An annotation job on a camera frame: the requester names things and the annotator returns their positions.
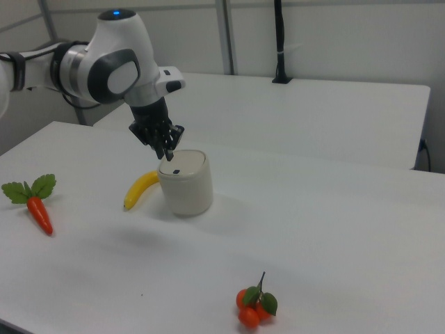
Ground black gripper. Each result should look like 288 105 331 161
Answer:
128 97 186 162

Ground beige round bin lid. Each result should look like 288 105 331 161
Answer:
157 149 207 179

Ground beige cylindrical garbage bin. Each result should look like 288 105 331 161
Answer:
156 150 214 217

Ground yellow toy banana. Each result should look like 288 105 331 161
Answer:
122 170 161 212

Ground orange toy carrot green leaves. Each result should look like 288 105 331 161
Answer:
1 173 57 237

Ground black pole with clamp base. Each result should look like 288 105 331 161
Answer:
271 0 293 86

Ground toy tangerine cluster with leaves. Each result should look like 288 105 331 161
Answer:
236 271 279 329

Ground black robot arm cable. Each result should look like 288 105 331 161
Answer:
0 43 102 110

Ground grey metal partition post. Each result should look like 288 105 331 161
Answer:
214 0 239 76

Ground black cable at table edge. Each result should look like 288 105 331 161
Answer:
419 138 432 173

